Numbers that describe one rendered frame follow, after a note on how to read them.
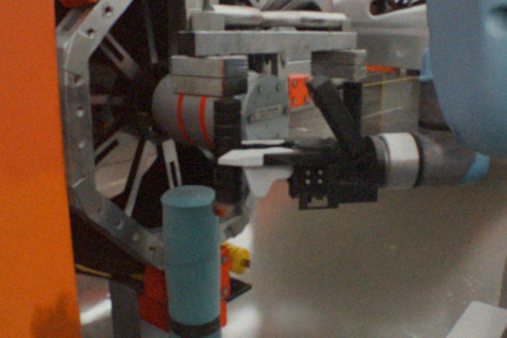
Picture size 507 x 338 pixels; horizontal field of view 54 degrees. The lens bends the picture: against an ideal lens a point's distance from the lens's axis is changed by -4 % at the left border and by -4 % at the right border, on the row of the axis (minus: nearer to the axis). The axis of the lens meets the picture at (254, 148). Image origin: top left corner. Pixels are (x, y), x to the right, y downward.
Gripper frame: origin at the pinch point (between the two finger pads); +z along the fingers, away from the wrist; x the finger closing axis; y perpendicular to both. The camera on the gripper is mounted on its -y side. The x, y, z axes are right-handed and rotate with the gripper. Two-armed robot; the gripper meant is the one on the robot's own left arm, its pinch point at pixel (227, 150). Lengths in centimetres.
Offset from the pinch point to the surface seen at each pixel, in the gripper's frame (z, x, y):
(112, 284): 22, 39, 38
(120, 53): 16.2, 27.6, -11.4
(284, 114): -11.0, 19.4, -1.5
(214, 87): 1.7, -1.8, -8.3
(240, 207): -1.4, -1.7, 7.0
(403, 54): -126, 237, -3
